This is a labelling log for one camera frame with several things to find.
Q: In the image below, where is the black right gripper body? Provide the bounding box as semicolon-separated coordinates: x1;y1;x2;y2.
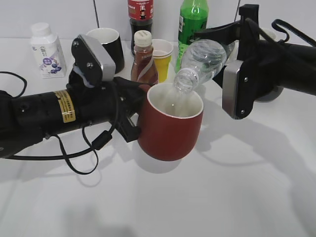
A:
194;4;259;78

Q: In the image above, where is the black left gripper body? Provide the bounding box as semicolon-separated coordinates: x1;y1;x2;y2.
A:
68;70;145;143

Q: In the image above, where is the clear water bottle green label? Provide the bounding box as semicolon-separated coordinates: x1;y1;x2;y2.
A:
173;39;235;93

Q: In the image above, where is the red mug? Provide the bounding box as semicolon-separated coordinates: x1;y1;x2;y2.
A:
137;83;204;161

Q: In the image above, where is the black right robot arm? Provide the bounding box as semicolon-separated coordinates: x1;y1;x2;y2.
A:
194;4;316;109

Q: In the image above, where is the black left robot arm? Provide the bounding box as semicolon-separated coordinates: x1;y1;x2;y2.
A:
0;71;146;160

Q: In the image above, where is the white mug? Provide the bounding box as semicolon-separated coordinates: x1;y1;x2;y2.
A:
261;28;277;40

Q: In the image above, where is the black mug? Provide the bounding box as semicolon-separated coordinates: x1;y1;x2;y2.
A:
87;28;125;74

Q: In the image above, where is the dark grey mug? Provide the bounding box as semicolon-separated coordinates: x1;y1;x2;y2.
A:
256;86;283;103

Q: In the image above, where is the brown Nescafe coffee bottle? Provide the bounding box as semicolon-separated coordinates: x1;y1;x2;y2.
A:
131;30;158;84

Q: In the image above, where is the green soda bottle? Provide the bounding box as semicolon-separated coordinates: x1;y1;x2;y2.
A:
175;0;209;72

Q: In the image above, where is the yellow paper cup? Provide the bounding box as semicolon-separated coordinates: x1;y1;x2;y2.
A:
154;55;171;83

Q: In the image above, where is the white paper cup stack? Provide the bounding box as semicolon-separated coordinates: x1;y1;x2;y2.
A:
152;39;173;58

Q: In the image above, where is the white blueberry yogurt carton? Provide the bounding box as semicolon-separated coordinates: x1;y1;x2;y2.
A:
30;22;67;79

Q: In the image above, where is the dark cola bottle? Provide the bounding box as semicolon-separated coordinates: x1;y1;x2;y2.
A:
127;0;154;56

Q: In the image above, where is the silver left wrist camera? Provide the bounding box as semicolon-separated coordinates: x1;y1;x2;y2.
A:
71;34;116;88

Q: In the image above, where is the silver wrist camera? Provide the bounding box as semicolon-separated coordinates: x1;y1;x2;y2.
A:
71;34;116;88
222;60;255;120

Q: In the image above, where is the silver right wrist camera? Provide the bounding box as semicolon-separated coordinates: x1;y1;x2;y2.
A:
222;60;255;120

